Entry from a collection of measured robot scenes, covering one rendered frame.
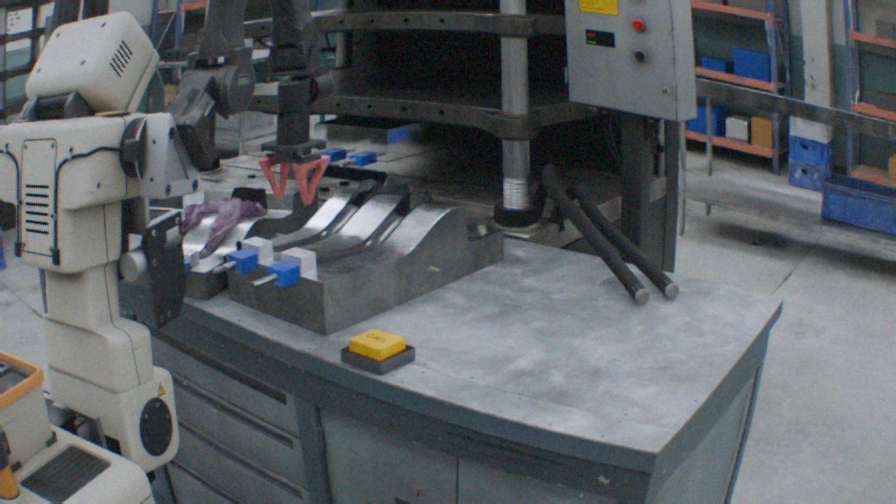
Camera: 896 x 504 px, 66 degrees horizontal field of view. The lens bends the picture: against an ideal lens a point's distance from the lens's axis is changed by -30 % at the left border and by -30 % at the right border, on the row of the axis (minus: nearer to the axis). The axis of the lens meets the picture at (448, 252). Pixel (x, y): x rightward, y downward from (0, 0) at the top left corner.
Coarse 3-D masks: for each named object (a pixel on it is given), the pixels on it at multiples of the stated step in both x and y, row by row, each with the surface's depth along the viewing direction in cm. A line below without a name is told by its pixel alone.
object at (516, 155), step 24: (504, 0) 199; (336, 48) 325; (504, 48) 203; (504, 72) 205; (504, 96) 207; (528, 96) 208; (504, 144) 210; (528, 144) 210; (216, 168) 281; (504, 168) 212; (528, 168) 212; (504, 192) 214; (528, 192) 214; (504, 216) 212; (528, 216) 212
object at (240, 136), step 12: (264, 48) 712; (252, 60) 626; (264, 60) 634; (240, 120) 639; (216, 132) 690; (228, 132) 682; (240, 132) 642; (252, 132) 669; (264, 132) 662; (240, 144) 644
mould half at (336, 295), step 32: (352, 192) 183; (320, 224) 177; (352, 224) 174; (416, 224) 168; (448, 224) 171; (352, 256) 161; (384, 256) 162; (416, 256) 165; (448, 256) 172; (480, 256) 181; (256, 288) 158; (288, 288) 152; (320, 288) 147; (352, 288) 153; (384, 288) 159; (416, 288) 166; (288, 320) 154; (320, 320) 149; (352, 320) 154
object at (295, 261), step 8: (296, 248) 154; (288, 256) 151; (296, 256) 150; (304, 256) 150; (312, 256) 152; (272, 264) 150; (280, 264) 150; (288, 264) 150; (296, 264) 150; (304, 264) 151; (312, 264) 152; (272, 272) 149; (280, 272) 148; (288, 272) 148; (296, 272) 150; (304, 272) 151; (256, 280) 145; (264, 280) 146; (272, 280) 147; (280, 280) 148; (288, 280) 148; (296, 280) 150
